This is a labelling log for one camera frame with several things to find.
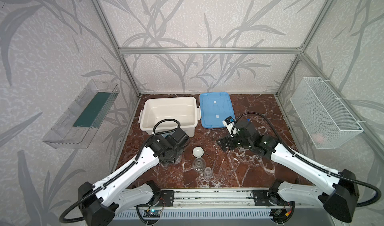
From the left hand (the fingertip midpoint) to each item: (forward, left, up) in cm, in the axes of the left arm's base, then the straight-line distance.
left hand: (181, 149), depth 75 cm
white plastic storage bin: (+26, 0, 0) cm, 26 cm away
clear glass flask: (-5, -9, -8) cm, 13 cm away
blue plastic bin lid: (+40, -21, -15) cm, 47 cm away
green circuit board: (-26, +13, -16) cm, 33 cm away
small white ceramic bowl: (+4, -8, -14) cm, 17 cm away
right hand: (+8, -22, +3) cm, 23 cm away
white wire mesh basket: (+3, -63, +22) cm, 67 cm away
